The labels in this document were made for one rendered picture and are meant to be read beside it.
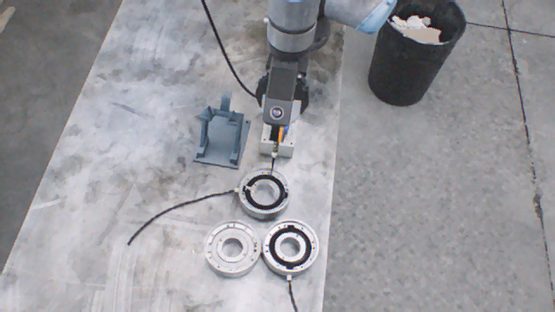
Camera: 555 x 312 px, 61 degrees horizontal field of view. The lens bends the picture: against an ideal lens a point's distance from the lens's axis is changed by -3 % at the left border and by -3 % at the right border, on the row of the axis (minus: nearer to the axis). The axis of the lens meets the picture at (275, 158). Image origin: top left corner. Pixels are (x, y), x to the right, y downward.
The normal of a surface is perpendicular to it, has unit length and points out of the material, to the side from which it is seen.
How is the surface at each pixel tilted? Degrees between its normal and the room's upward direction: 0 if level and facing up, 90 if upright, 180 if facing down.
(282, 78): 32
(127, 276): 0
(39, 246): 0
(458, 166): 0
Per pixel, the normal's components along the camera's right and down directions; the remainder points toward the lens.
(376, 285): 0.06, -0.52
